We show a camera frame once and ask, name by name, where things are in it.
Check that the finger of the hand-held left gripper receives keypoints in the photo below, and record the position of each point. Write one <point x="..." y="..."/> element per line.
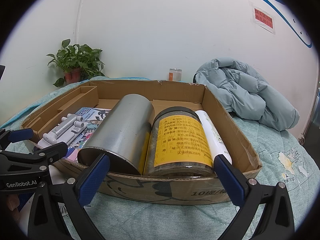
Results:
<point x="18" y="134"/>
<point x="53" y="151"/>

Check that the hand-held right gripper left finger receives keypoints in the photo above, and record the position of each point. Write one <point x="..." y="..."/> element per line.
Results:
<point x="95" y="180"/>

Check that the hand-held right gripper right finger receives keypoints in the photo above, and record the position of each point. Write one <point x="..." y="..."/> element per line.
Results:
<point x="229" y="180"/>

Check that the grey white plastic tool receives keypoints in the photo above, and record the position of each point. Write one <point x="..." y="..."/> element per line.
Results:
<point x="63" y="131"/>

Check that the white cylindrical bottle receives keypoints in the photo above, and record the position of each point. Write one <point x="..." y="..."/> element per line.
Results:
<point x="212" y="132"/>

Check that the brown cardboard box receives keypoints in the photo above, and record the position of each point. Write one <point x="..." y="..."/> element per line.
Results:
<point x="175" y="190"/>

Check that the silver metal can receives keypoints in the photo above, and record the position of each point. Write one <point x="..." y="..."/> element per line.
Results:
<point x="120" y="130"/>

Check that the yellow label glass jar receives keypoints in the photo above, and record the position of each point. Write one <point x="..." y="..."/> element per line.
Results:
<point x="180" y="140"/>

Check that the person's left hand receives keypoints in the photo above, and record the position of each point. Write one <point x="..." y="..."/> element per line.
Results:
<point x="13" y="205"/>

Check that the colourful cartoon book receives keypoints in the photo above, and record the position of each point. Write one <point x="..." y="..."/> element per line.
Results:
<point x="86" y="113"/>

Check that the black object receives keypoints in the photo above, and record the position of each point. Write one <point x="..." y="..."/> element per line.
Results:
<point x="2" y="72"/>

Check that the light blue puffer jacket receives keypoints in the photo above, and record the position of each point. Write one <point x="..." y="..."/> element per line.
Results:
<point x="245" y="92"/>

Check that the potted green plant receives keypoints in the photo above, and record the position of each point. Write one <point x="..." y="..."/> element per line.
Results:
<point x="75" y="60"/>

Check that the orange label glass jar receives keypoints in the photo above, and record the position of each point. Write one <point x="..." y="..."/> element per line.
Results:
<point x="175" y="75"/>

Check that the red wall sign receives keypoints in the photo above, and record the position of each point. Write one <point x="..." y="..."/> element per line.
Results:
<point x="263" y="17"/>

